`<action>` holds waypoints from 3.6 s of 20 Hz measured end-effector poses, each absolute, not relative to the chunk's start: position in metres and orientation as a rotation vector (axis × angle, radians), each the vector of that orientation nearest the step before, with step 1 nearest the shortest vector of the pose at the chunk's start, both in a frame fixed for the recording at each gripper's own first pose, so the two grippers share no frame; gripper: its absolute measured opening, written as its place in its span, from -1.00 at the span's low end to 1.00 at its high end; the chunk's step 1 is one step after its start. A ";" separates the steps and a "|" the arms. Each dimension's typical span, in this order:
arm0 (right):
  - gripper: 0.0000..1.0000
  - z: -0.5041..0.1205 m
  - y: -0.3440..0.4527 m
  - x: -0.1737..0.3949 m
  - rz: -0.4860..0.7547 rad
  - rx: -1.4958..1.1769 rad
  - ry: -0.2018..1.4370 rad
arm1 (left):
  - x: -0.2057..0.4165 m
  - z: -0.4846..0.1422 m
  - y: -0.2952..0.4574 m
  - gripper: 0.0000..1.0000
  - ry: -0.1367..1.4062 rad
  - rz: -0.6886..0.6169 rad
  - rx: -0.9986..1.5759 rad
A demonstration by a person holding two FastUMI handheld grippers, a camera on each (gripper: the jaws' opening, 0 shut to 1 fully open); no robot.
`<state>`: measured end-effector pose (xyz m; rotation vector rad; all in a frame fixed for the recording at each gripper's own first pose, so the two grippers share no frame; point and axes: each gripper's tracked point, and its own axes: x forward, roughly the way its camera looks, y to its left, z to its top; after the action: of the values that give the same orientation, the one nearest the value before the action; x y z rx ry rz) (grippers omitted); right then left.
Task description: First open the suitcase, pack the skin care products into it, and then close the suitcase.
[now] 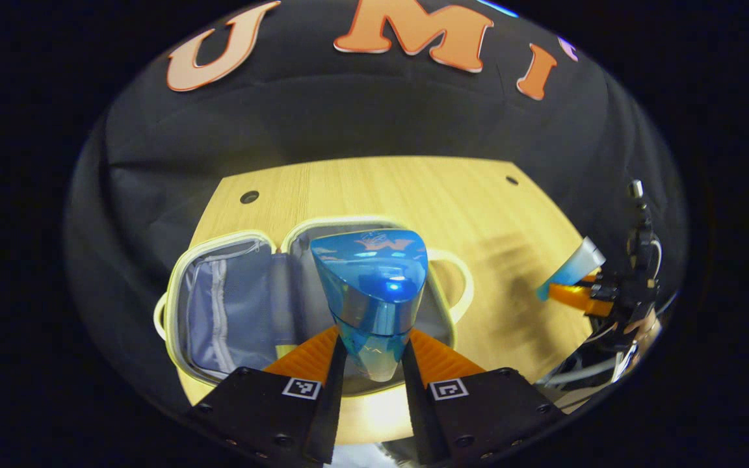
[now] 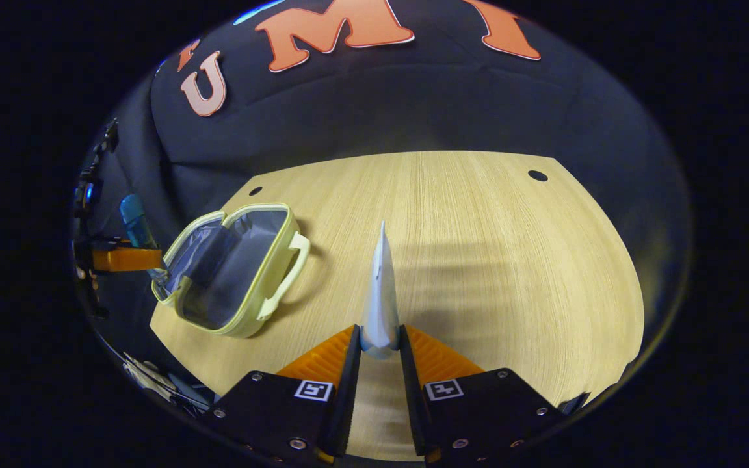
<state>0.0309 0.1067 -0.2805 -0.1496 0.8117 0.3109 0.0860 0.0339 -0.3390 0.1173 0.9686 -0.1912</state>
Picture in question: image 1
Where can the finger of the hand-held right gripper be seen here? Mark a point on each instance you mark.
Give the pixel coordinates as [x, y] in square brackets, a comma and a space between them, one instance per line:
[569, 298]

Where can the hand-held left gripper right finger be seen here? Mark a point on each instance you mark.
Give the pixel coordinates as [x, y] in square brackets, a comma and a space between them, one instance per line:
[417, 416]

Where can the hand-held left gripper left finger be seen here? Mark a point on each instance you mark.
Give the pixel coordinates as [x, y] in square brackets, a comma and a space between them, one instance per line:
[330, 416]

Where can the blue white cosmetic tube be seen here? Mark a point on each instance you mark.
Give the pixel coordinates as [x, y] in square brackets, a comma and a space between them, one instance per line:
[573, 266]

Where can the blue lotion bottle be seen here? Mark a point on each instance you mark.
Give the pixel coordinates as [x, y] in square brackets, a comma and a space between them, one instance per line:
[374, 286]

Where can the pale yellow suitcase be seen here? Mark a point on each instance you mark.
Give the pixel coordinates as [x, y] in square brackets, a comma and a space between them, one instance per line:
[231, 312]

